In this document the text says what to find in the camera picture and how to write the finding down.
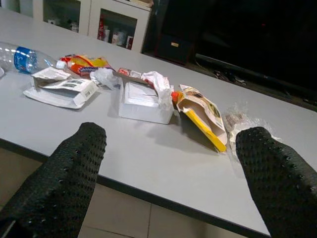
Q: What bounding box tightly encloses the black drawer cabinet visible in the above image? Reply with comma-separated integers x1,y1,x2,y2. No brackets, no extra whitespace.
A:
155,33,195,65

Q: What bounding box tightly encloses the torn yellow carton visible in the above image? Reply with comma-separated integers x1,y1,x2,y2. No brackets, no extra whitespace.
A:
177,84,228,152

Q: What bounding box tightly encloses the tall red carton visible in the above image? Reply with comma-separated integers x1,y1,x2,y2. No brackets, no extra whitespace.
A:
97,14,106,41

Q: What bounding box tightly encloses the small white barcode carton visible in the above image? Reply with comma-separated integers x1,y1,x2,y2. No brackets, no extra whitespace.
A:
23,66,100,110

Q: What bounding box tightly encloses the orange yellow snack bag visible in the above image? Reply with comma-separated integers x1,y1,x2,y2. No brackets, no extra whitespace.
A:
60,54,114,76

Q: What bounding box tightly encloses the large open white box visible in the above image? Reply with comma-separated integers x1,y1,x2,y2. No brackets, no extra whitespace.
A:
118,79,175,124

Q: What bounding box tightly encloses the crumpled white tissue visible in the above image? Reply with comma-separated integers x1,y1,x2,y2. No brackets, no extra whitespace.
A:
89,67,122,90

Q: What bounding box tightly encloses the orange wrapper piece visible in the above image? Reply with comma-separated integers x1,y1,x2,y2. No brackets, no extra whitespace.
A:
171,91,184,104

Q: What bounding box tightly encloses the crumpled white plastic bag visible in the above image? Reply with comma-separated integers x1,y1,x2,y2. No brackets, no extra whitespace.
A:
143,71,174,110

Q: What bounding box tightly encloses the white glass door cabinet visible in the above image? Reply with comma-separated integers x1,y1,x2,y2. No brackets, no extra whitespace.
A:
0,0,153,54

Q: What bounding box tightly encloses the clear plastic wrap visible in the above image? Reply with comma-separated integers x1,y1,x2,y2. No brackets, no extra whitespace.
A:
224,103,282,162

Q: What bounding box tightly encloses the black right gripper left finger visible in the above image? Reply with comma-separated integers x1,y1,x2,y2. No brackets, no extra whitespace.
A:
0,121,107,238

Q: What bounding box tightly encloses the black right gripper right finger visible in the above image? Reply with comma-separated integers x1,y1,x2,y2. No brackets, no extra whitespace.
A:
235,126,317,238

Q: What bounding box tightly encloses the red white wrapper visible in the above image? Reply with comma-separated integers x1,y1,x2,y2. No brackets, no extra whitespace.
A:
112,67,149,85

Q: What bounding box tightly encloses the clear plastic bottle blue label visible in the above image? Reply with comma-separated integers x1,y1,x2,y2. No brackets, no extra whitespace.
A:
0,41,66,74

